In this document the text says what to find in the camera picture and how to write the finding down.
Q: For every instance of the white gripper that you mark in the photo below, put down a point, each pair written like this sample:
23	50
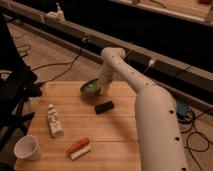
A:
106	75

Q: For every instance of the green ceramic bowl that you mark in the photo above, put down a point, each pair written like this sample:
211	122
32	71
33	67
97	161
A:
90	89

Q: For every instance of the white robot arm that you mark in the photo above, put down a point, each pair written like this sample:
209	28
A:
160	143

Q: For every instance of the black rectangular block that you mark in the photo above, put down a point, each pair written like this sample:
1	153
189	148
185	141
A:
101	108

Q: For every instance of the white squeeze bottle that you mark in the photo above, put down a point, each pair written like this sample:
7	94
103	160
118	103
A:
54	121

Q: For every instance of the orange and white eraser brush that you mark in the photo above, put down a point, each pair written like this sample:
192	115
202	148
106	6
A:
79	148

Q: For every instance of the blue box on floor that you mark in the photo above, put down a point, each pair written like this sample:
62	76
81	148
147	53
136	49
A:
182	108

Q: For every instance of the white paper cup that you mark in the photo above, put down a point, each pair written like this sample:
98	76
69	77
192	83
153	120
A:
27	148

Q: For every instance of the white clamp on rail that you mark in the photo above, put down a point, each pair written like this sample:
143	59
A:
58	15

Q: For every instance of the long grey metal rail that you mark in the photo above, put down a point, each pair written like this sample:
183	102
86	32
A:
183	47

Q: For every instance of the black chair frame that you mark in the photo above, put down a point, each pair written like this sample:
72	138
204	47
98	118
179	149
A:
16	89

